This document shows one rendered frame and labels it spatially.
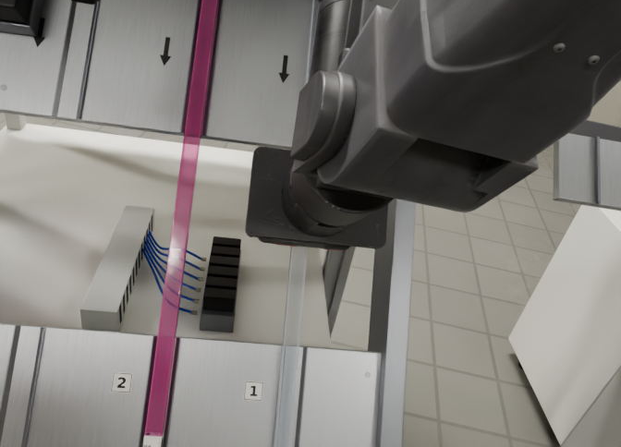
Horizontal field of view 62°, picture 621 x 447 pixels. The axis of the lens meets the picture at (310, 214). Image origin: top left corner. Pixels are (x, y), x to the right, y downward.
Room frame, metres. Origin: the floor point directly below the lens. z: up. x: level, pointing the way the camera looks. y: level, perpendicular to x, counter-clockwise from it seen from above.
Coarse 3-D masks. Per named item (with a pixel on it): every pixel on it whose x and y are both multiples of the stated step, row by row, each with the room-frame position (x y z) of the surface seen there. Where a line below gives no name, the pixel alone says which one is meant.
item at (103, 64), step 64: (64, 0) 0.47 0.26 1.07; (128, 0) 0.49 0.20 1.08; (192, 0) 0.50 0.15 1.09; (256, 0) 0.52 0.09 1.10; (0, 64) 0.42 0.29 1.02; (64, 64) 0.43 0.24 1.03; (128, 64) 0.45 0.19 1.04; (192, 64) 0.46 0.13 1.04; (256, 64) 0.48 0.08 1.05; (128, 128) 0.42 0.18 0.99; (256, 128) 0.44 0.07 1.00
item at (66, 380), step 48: (0, 336) 0.27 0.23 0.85; (48, 336) 0.28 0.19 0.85; (96, 336) 0.29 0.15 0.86; (144, 336) 0.30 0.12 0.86; (0, 384) 0.25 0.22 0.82; (48, 384) 0.26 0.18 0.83; (96, 384) 0.26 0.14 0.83; (144, 384) 0.27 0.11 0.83; (192, 384) 0.28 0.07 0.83; (240, 384) 0.29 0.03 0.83; (336, 384) 0.31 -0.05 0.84; (0, 432) 0.22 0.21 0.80; (48, 432) 0.23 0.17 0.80; (96, 432) 0.24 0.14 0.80; (144, 432) 0.25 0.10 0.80; (192, 432) 0.25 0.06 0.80; (240, 432) 0.26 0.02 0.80; (336, 432) 0.28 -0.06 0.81
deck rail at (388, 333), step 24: (408, 216) 0.41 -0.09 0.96; (408, 240) 0.39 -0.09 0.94; (384, 264) 0.39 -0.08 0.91; (408, 264) 0.38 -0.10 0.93; (384, 288) 0.37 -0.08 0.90; (408, 288) 0.37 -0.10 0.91; (384, 312) 0.36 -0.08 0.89; (408, 312) 0.35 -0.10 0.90; (384, 336) 0.34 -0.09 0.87; (384, 360) 0.32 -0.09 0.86; (384, 384) 0.31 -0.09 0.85; (384, 408) 0.29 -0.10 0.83; (384, 432) 0.28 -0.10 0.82
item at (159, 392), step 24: (216, 0) 0.50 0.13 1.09; (192, 72) 0.45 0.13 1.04; (192, 96) 0.43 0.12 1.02; (192, 120) 0.42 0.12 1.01; (192, 144) 0.40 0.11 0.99; (192, 168) 0.39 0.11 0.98; (192, 192) 0.38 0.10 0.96; (168, 264) 0.33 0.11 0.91; (168, 288) 0.32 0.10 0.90; (168, 312) 0.31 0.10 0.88; (168, 336) 0.29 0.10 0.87; (168, 360) 0.28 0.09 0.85; (168, 384) 0.27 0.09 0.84
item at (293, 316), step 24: (312, 0) 0.52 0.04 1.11; (312, 24) 0.50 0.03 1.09; (312, 48) 0.49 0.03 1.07; (288, 288) 0.34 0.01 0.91; (288, 312) 0.33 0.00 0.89; (288, 336) 0.31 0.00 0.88; (288, 360) 0.30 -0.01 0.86; (288, 384) 0.29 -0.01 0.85; (288, 408) 0.27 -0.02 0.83; (288, 432) 0.26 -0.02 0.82
